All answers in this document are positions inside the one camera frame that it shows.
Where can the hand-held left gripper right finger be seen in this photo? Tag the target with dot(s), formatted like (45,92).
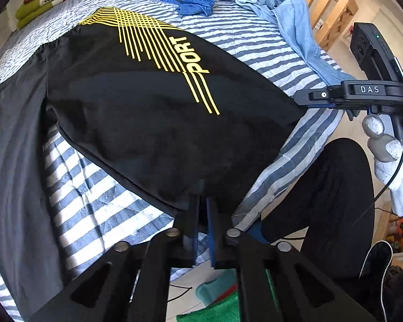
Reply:
(212,238)

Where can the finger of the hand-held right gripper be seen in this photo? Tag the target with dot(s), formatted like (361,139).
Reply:
(310,96)

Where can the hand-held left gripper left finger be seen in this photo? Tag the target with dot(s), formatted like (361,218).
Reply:
(188,221)

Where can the black yellow print t-shirt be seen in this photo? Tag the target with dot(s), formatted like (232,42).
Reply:
(137,107)

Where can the person's right hand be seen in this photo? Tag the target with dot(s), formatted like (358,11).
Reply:
(393,161)

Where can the green cloth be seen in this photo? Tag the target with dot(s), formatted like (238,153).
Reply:
(215,312)

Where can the light blue denim jacket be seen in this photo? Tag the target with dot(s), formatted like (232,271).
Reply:
(295,16)

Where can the blue white striped quilt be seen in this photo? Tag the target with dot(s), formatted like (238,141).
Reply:
(97,201)

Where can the person's black trouser leg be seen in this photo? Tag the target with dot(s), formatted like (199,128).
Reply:
(322,191)

